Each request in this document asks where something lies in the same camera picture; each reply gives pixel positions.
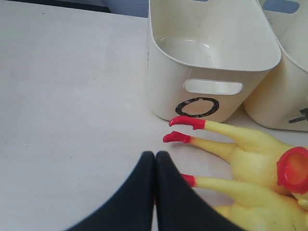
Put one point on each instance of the headless yellow rubber chicken body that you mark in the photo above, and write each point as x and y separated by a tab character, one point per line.
254	156

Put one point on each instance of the cream bin marked O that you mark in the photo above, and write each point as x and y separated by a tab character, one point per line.
204	58

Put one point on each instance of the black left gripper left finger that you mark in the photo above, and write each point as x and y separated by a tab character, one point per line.
131	207

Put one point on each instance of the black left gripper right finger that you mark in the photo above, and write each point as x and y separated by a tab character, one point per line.
179	207

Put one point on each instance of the yellow rubber chicken front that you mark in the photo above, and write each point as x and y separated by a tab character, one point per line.
254	208

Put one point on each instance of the cream bin marked X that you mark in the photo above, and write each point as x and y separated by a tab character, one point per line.
281	100

